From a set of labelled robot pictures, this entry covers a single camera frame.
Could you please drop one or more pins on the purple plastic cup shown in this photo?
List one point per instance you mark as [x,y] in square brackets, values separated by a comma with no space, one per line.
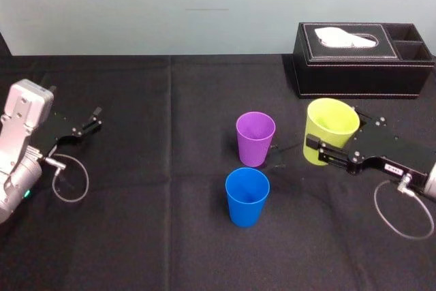
[255,141]

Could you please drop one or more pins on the blue plastic cup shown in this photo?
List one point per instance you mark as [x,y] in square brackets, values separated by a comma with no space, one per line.
[247,199]

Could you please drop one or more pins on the black tablecloth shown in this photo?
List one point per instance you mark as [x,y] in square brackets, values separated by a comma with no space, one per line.
[136,236]

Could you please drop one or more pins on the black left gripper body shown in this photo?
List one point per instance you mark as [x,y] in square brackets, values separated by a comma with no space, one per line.
[54,131]

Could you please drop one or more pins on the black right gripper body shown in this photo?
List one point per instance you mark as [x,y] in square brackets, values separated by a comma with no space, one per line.
[398,148]

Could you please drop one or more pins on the lime green plastic cup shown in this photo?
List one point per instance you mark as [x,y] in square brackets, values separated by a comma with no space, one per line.
[327,131]

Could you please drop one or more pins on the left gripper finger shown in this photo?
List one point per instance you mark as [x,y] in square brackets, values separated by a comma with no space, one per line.
[96,112]
[89,129]

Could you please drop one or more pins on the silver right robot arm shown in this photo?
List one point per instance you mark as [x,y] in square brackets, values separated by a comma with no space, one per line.
[432,182]

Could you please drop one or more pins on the white tissue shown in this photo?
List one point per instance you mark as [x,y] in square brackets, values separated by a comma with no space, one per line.
[344,39]

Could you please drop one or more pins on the black leather tissue box organiser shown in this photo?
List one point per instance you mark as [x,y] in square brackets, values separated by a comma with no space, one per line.
[357,73]

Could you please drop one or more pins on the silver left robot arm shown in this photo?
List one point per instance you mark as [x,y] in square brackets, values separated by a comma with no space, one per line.
[17,141]

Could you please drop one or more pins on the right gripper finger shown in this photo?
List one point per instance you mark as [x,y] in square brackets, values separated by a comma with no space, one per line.
[373,120]
[332,158]

